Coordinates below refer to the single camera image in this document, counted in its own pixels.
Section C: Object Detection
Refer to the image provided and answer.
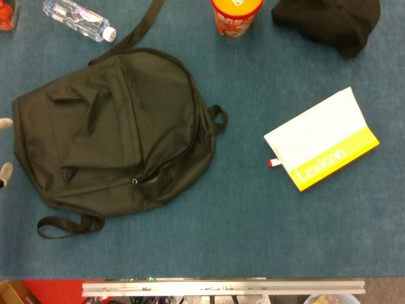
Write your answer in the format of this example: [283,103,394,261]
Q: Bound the brown cardboard box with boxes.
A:
[0,280,32,304]

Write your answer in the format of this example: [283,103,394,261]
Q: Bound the blue felt table mat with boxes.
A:
[0,0,405,281]

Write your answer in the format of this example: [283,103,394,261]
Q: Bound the aluminium profile rail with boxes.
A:
[82,280,366,298]

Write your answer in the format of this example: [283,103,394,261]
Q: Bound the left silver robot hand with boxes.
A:
[0,117,15,190]

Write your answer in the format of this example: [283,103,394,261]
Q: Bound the white book yellow stripe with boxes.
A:
[263,86,380,193]

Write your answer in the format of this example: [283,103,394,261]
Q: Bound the clear plastic water bottle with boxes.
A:
[42,0,117,43]

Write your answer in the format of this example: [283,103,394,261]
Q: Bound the black backpack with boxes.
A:
[11,0,229,239]

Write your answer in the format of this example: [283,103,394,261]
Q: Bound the black cloth garment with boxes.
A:
[271,0,382,60]

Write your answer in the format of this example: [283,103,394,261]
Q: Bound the orange instant noodle cup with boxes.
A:
[210,0,264,38]

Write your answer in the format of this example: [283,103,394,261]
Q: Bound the light blue bowl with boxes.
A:
[302,293,361,304]

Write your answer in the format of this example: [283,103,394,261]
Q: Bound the clear box red parts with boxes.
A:
[0,0,22,32]

